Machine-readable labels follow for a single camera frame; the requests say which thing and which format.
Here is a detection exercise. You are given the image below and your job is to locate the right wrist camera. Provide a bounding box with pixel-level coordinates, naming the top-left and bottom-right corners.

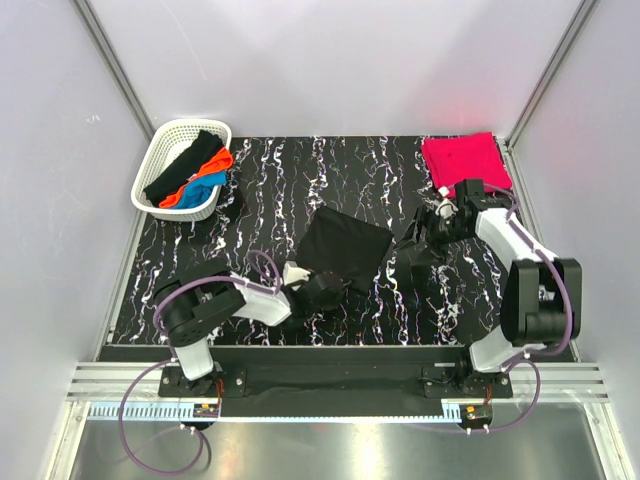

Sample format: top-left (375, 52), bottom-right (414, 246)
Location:
top-left (434, 179), bottom-right (501, 219)

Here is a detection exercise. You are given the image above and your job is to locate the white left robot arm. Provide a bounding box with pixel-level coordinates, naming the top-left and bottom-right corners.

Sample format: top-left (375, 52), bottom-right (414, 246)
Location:
top-left (153, 272), bottom-right (348, 396)

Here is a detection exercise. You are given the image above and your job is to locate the aluminium corner post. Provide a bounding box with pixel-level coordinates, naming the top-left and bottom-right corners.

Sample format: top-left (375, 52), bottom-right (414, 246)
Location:
top-left (70, 0), bottom-right (155, 140)
top-left (504, 0), bottom-right (601, 149)

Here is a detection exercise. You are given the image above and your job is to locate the folded pink t shirt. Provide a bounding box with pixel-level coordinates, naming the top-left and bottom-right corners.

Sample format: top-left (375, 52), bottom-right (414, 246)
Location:
top-left (421, 132), bottom-right (512, 198)

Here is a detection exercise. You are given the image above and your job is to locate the white plastic basket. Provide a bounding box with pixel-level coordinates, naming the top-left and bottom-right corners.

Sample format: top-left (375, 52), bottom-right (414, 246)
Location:
top-left (130, 118), bottom-right (233, 223)

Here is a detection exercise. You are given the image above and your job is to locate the right aluminium corner post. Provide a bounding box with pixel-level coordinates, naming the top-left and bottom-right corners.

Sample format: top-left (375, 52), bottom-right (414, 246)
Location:
top-left (504, 0), bottom-right (601, 149)

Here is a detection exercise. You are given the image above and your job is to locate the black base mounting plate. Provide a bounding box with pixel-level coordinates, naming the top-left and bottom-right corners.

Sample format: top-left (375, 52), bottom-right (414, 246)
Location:
top-left (159, 346), bottom-right (513, 419)

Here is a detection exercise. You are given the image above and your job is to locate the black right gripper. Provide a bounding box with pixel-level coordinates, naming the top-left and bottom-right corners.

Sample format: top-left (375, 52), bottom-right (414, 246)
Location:
top-left (392, 204), bottom-right (472, 267)

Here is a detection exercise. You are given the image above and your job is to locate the black t shirt in basket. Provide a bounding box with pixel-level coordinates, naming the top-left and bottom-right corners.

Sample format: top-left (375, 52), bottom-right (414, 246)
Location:
top-left (144, 130), bottom-right (225, 207)

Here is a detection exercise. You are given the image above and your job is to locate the black t shirt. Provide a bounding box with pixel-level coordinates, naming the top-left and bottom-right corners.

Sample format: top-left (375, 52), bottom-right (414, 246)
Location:
top-left (144, 130), bottom-right (225, 207)
top-left (295, 206), bottom-right (394, 294)

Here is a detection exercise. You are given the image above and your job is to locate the orange t shirt in basket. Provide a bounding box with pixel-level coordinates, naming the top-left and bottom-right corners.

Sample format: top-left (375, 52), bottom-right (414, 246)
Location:
top-left (159, 148), bottom-right (234, 209)

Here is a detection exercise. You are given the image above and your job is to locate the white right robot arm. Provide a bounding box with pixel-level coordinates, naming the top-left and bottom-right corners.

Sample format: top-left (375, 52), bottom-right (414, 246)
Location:
top-left (396, 207), bottom-right (582, 397)

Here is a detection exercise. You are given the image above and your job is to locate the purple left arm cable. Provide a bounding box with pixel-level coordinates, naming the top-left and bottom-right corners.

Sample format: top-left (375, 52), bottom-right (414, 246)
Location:
top-left (117, 248), bottom-right (284, 474)

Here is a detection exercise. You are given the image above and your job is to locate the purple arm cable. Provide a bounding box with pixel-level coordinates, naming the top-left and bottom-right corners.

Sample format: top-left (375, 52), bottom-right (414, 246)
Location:
top-left (407, 182), bottom-right (576, 434)
top-left (117, 248), bottom-right (284, 474)

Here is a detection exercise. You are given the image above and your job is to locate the blue t shirt in basket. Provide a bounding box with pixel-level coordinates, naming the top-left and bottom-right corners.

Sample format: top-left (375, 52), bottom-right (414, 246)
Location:
top-left (173, 171), bottom-right (226, 209)

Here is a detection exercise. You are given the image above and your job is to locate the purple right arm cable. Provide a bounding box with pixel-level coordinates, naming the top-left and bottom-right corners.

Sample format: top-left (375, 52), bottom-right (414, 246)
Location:
top-left (407, 182), bottom-right (576, 434)

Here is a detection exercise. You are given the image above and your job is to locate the aluminium frame rail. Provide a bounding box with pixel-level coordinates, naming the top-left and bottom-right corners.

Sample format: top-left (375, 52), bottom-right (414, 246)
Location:
top-left (67, 362), bottom-right (609, 403)

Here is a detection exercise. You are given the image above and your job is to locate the left aluminium corner post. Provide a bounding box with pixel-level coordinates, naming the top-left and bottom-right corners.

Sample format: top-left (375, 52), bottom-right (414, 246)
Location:
top-left (70, 0), bottom-right (155, 140)

